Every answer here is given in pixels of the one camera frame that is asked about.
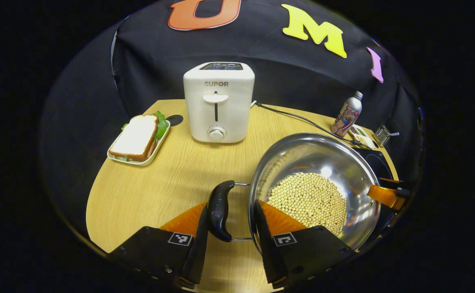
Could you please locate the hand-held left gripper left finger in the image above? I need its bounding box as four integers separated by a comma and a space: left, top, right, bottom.
107, 201, 210, 289

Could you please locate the toaster power cable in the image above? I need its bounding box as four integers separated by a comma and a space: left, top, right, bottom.
256, 103, 369, 148

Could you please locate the pile of soybeans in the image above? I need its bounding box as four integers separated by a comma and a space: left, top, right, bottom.
267, 172, 348, 236

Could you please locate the sandwich with lettuce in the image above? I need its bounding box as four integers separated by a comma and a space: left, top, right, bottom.
109, 112, 168, 162

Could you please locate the black backdrop cloth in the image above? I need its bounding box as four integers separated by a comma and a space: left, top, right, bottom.
38, 0, 425, 228

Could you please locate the wire mesh utensil holder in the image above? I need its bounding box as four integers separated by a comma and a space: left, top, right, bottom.
374, 124, 392, 147

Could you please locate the white divided food tray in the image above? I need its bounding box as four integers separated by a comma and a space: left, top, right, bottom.
349, 124, 378, 149

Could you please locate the black induction cooktop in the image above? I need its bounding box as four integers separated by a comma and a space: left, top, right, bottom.
353, 147, 403, 241

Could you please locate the colourful aluminium drink bottle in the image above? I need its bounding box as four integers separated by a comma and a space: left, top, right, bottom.
331, 91, 363, 137

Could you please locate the white toaster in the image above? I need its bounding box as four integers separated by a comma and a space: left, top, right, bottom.
183, 62, 255, 144

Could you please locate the stainless steel pot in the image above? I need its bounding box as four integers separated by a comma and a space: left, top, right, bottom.
207, 132, 382, 251

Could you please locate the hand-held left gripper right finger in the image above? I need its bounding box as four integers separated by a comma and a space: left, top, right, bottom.
253, 199, 357, 290

